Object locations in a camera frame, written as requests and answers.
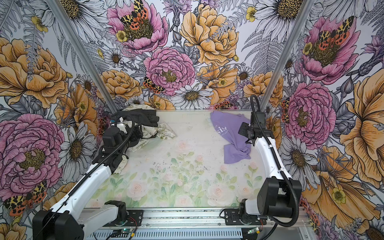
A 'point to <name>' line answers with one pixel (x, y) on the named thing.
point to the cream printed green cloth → (162, 131)
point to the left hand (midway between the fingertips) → (133, 131)
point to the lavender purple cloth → (227, 125)
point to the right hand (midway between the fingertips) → (246, 133)
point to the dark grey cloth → (145, 116)
